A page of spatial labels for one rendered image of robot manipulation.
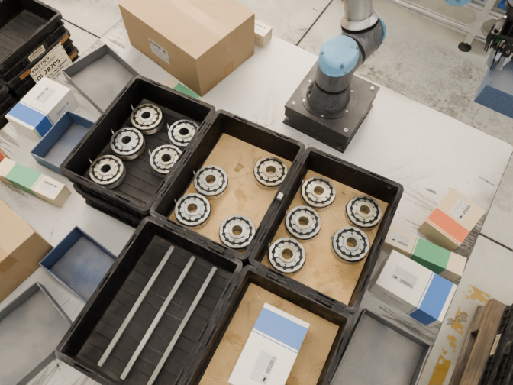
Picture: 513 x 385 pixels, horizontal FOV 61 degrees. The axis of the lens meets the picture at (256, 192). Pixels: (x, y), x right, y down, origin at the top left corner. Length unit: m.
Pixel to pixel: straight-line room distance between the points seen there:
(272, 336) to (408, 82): 2.04
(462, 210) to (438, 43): 1.78
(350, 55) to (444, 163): 0.54
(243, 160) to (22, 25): 1.47
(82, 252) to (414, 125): 1.22
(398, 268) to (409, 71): 1.76
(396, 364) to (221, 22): 1.24
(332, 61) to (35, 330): 1.17
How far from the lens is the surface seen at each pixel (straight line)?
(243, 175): 1.34
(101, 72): 1.84
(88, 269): 1.44
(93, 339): 1.25
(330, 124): 1.51
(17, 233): 1.38
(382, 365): 1.35
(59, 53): 2.38
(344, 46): 1.41
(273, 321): 1.10
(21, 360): 1.45
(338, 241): 1.24
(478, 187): 1.66
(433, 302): 1.34
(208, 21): 1.66
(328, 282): 1.23
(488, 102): 1.33
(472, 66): 3.07
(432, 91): 2.83
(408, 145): 1.65
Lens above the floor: 2.00
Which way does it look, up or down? 63 degrees down
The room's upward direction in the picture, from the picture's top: 2 degrees clockwise
